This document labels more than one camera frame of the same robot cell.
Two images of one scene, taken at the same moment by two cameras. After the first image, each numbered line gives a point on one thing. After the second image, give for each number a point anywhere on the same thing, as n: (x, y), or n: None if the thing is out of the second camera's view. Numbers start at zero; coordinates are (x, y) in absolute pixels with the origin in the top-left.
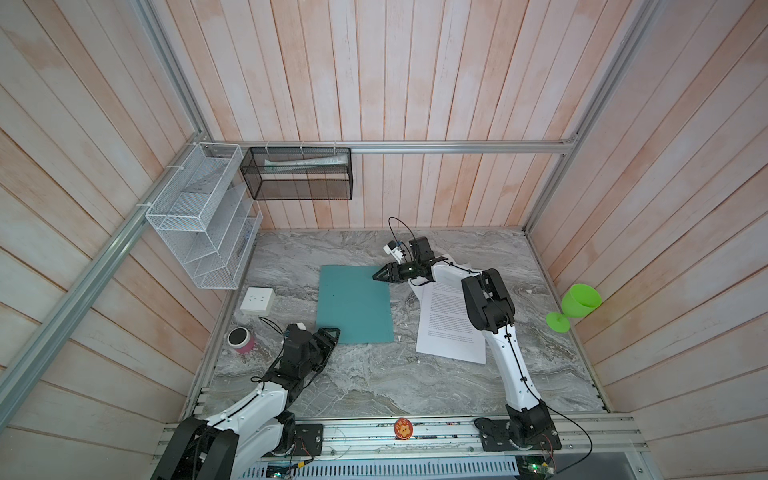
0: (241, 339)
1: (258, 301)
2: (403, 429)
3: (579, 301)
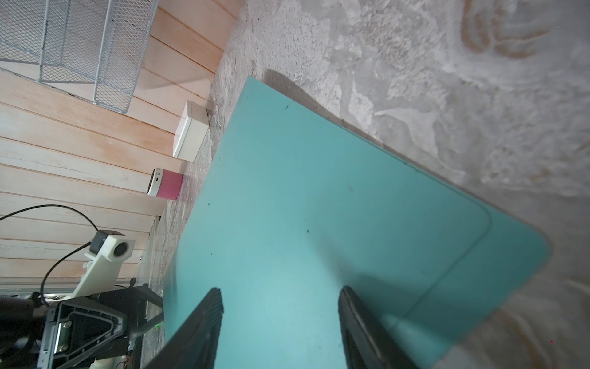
0: (164, 184)
1: (191, 131)
2: None
3: None
